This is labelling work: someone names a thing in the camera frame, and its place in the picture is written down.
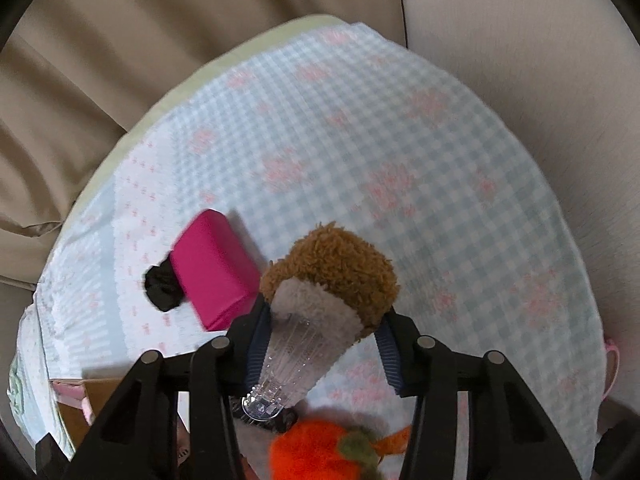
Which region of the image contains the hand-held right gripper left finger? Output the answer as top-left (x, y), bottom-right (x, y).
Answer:
top-left (65, 296), bottom-right (273, 480)

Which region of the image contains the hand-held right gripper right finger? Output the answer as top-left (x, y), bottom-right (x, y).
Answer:
top-left (374, 309), bottom-right (583, 480)

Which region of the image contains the magenta foam block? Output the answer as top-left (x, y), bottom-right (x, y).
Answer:
top-left (169, 210), bottom-right (263, 333)

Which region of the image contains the brown plush ice cream toy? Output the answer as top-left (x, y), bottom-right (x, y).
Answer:
top-left (241, 225), bottom-right (401, 422)

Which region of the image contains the black patterned scrunchie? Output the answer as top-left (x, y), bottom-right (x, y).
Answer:
top-left (144, 255), bottom-right (187, 312)

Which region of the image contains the cardboard box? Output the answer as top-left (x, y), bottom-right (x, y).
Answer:
top-left (50, 376), bottom-right (131, 461)

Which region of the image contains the orange plush pumpkin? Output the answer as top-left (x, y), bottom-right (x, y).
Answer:
top-left (269, 419), bottom-right (416, 480)

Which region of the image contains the pink cloth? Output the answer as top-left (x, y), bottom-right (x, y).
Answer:
top-left (602, 337), bottom-right (623, 401)

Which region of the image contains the light green crumpled cloth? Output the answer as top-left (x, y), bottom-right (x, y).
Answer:
top-left (6, 355), bottom-right (26, 411)

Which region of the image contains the light green bed sheet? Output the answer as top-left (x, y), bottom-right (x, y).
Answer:
top-left (70, 14), bottom-right (361, 221)

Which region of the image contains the beige curtain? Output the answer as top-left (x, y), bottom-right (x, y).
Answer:
top-left (0, 0), bottom-right (406, 291)

